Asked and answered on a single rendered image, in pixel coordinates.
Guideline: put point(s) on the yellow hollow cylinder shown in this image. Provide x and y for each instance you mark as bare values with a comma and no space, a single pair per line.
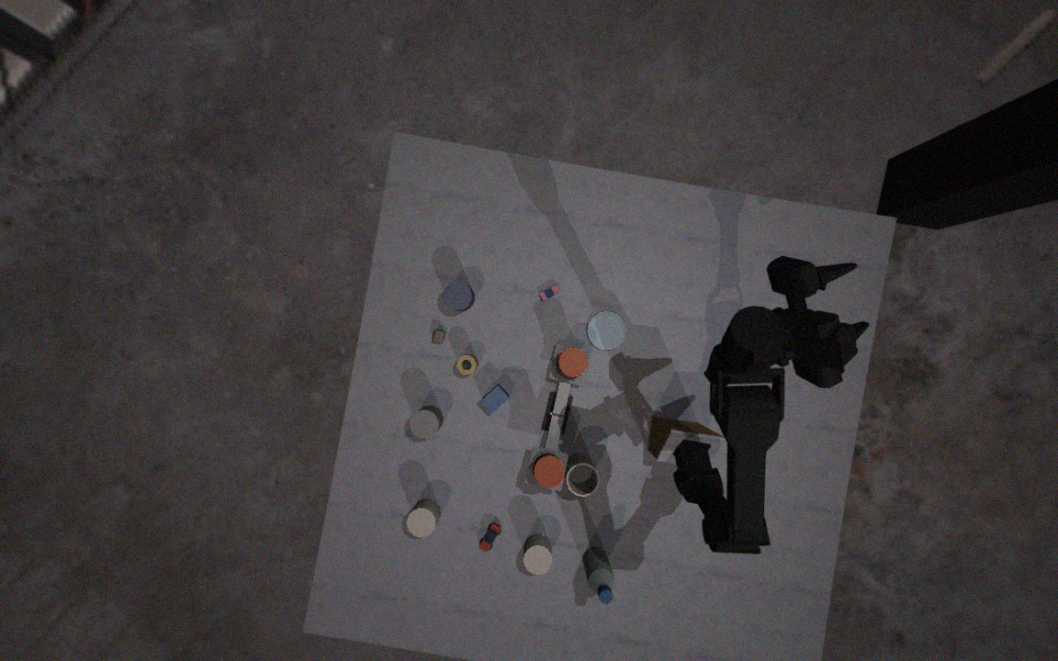
467,371

